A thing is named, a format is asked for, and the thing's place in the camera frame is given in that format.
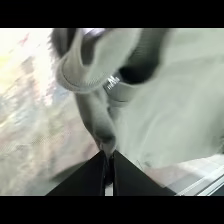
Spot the pale green sweatshirt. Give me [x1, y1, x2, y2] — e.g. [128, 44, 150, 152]
[49, 28, 224, 183]

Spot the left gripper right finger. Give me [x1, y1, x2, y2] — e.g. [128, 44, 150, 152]
[112, 150, 176, 197]

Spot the silver frame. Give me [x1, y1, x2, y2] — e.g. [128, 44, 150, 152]
[175, 164, 224, 197]

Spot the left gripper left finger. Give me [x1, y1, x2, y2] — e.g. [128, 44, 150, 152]
[46, 150, 108, 197]

